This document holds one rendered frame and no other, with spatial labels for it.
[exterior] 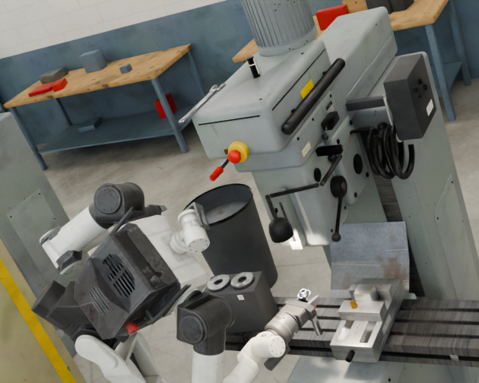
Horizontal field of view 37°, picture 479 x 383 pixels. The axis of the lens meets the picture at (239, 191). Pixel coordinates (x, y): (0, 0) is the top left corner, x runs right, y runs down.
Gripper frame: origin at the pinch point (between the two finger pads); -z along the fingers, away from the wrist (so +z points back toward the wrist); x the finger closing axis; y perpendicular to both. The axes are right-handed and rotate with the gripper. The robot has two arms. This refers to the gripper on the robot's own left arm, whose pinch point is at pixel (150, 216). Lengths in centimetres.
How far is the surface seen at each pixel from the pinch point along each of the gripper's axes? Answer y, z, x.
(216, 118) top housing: 1, 48, 53
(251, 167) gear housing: -13, 29, 49
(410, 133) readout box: -32, 8, 92
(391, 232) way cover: -55, -34, 63
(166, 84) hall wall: 203, -488, -101
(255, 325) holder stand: -54, -13, 4
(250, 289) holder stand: -42.5, -6.1, 13.3
